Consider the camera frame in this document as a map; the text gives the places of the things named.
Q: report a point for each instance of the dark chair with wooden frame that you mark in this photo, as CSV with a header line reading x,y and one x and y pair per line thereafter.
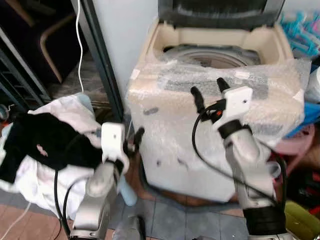
x,y
30,35

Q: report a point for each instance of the clear plastic cup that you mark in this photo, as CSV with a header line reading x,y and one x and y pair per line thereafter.
x,y
274,170

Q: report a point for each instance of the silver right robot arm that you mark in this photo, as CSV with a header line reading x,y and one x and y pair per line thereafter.
x,y
250,155

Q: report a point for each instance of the grey robot leg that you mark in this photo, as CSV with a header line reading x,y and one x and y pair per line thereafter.
x,y
129,229

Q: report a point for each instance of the blue and pink clothes hangers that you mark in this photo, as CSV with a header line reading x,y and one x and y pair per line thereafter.
x,y
300,35

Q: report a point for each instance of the beige top-load washing machine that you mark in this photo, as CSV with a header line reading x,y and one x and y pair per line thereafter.
x,y
170,165

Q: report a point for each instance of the yellow-green plastic bin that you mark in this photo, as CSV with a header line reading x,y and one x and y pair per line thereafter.
x,y
302,222

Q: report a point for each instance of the dark washer lid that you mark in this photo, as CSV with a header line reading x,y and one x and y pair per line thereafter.
x,y
220,11

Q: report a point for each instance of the black garment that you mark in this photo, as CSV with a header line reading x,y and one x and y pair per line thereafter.
x,y
40,142

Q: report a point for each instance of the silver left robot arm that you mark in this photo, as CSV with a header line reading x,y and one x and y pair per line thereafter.
x,y
97,200

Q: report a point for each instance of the pink plastic basin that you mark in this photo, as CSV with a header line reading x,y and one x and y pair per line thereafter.
x,y
295,145

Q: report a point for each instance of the clear bubble wrap sheet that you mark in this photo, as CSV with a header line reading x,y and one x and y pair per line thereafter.
x,y
165,95

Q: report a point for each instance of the red and black object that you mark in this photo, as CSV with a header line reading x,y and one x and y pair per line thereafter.
x,y
305,187

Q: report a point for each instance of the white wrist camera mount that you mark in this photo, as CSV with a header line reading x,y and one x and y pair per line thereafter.
x,y
113,140
236,104

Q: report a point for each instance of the dark metal door frame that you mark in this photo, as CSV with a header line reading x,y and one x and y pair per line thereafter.
x,y
102,60

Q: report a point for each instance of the white jar with green lid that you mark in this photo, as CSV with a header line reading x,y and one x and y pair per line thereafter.
x,y
315,85

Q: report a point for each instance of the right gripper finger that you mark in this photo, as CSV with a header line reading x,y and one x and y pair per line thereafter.
x,y
198,99
223,85

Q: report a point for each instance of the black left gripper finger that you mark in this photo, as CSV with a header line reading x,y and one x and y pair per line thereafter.
x,y
139,135

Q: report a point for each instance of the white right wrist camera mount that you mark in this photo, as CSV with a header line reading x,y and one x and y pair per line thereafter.
x,y
236,104

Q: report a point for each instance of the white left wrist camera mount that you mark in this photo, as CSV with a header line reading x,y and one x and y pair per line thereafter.
x,y
113,140

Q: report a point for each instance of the blue cloth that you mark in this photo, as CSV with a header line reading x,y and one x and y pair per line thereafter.
x,y
310,117

